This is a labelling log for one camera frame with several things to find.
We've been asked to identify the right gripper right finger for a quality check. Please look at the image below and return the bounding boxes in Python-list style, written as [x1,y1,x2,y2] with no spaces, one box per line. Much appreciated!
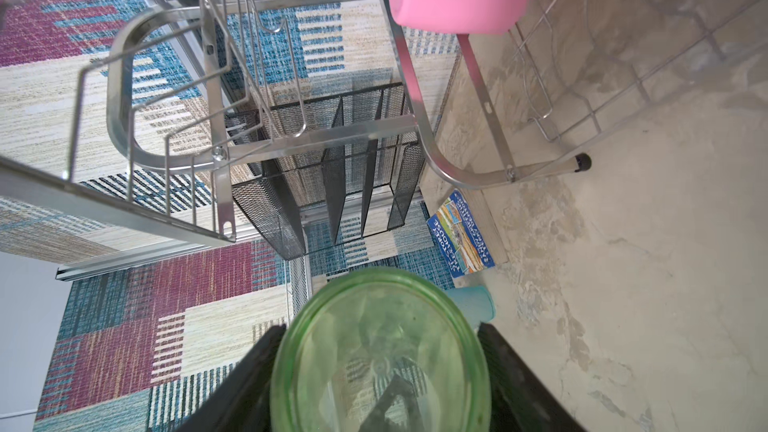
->
[477,323,585,432]

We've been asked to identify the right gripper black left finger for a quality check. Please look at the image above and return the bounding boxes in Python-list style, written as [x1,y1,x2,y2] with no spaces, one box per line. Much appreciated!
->
[178,325,286,431]

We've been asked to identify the green translucent cup front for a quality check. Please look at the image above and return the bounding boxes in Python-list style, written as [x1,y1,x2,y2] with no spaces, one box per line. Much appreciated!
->
[270,267,492,431]

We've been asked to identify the silver wire dish rack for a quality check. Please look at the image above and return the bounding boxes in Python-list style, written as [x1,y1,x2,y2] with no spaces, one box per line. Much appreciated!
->
[1,0,767,262]

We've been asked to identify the black mesh shelf rack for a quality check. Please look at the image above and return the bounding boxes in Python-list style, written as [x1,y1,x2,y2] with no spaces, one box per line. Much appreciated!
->
[225,81,427,262]

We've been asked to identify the blue picture book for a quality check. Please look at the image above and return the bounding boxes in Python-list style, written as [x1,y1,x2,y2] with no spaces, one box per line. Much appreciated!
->
[427,190,496,279]

